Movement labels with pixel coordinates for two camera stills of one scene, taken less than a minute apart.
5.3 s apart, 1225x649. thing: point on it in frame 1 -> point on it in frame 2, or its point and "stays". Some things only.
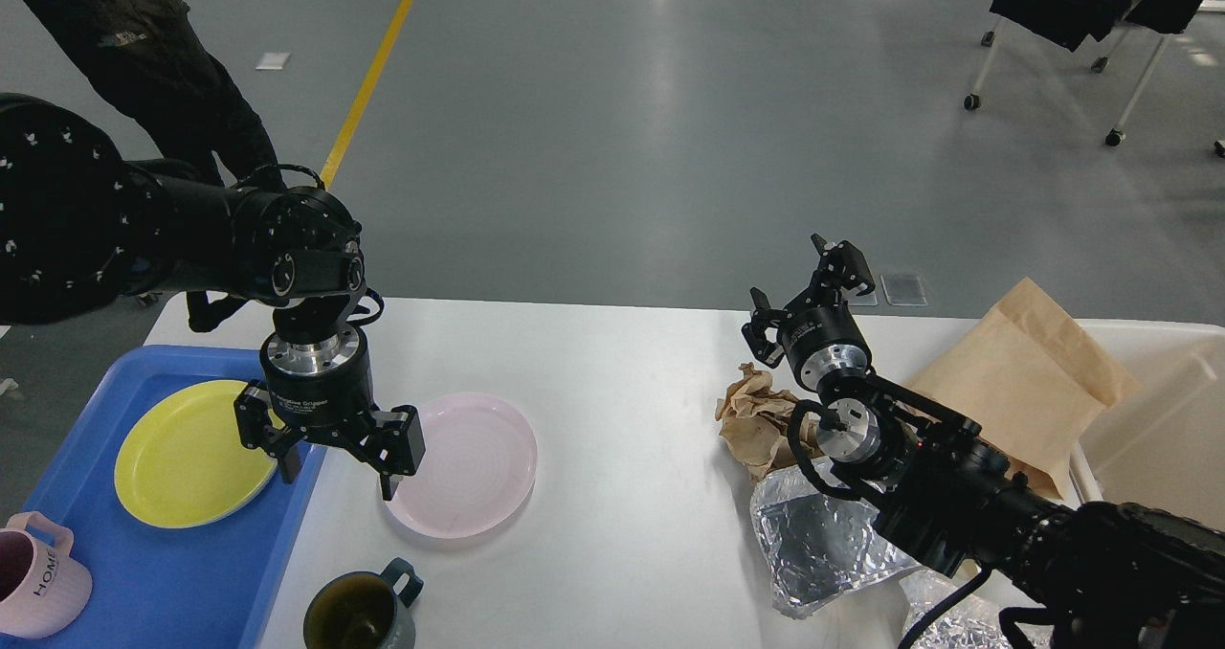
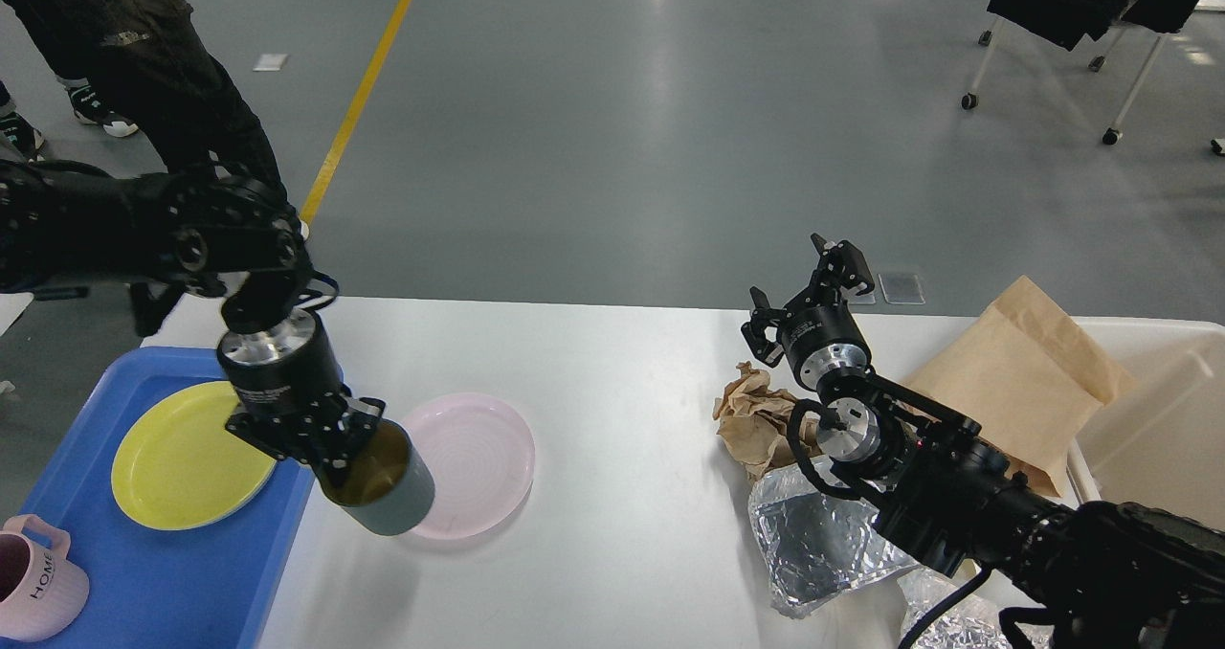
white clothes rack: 1114,137 stays
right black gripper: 819,339 stays
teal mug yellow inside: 363,610 -> 383,484
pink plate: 479,460 stays
